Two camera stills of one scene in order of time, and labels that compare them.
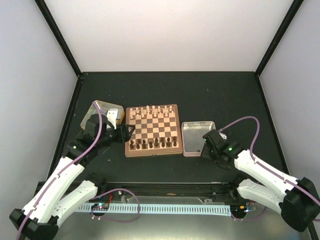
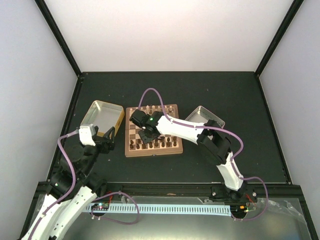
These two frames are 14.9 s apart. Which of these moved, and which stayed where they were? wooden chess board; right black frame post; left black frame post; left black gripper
Moved: left black gripper
Stayed: right black frame post; left black frame post; wooden chess board
